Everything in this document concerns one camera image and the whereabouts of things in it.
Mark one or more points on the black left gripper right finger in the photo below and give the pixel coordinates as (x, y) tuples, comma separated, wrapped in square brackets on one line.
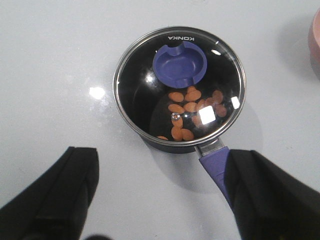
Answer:
[(267, 202)]

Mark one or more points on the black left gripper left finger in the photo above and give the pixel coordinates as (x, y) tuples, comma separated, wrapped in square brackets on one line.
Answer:
[(54, 206)]

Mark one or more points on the orange ham slices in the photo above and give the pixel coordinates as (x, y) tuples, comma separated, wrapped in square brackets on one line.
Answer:
[(189, 114)]

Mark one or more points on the glass lid blue knob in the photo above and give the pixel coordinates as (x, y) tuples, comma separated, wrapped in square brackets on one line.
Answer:
[(180, 85)]

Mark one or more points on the pink bowl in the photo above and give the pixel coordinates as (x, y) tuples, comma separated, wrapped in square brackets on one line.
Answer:
[(314, 43)]

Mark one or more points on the dark blue saucepan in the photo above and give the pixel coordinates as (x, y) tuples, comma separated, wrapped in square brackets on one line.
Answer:
[(212, 160)]

